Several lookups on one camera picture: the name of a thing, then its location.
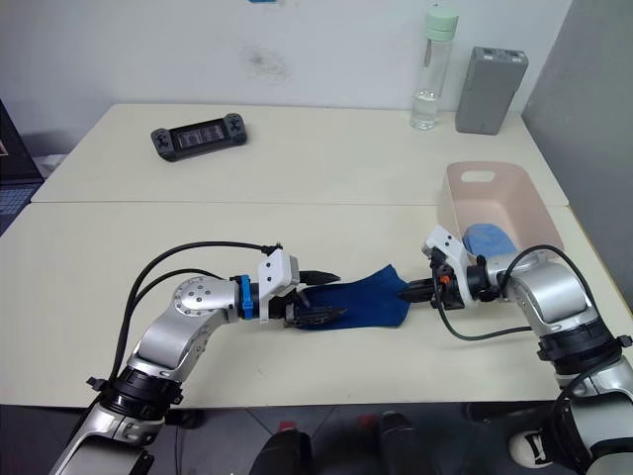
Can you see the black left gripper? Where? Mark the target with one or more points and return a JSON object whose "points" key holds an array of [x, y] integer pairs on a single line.
{"points": [[292, 313]]}

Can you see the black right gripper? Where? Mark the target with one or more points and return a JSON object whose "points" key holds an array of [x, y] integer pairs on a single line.
{"points": [[445, 289]]}

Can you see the dark blue sock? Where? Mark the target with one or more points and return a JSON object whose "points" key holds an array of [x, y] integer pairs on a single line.
{"points": [[368, 304]]}

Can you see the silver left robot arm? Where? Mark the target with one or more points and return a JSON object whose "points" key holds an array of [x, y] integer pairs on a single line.
{"points": [[163, 336]]}

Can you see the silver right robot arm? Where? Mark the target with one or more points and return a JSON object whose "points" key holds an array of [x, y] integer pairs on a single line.
{"points": [[549, 292]]}

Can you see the pink plastic container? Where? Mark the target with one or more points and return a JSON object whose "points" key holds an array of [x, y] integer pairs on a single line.
{"points": [[526, 208]]}

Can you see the light blue folded sock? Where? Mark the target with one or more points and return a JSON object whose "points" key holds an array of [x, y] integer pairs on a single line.
{"points": [[487, 240]]}

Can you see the dark rounded shape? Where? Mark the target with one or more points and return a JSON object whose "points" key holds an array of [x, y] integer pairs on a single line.
{"points": [[282, 455], [398, 443]]}

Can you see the black and white shoe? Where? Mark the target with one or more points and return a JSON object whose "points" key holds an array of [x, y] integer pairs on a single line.
{"points": [[529, 445]]}

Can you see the clear bottle with green cap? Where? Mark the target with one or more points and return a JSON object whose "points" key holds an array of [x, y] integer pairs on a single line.
{"points": [[429, 89]]}

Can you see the black handheld game controller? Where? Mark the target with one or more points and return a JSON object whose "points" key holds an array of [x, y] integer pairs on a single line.
{"points": [[198, 136]]}

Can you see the grey rectangular battery box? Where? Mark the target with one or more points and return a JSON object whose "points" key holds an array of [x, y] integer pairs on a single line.
{"points": [[487, 91]]}

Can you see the grey partition panel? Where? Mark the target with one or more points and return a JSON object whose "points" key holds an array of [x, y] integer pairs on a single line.
{"points": [[588, 99]]}

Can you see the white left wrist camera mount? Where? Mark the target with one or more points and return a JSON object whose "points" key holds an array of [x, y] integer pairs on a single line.
{"points": [[277, 272]]}

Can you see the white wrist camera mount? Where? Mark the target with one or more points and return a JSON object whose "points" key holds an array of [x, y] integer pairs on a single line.
{"points": [[277, 272], [447, 242]]}

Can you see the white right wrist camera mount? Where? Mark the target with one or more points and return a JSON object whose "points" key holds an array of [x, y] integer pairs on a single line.
{"points": [[447, 242]]}

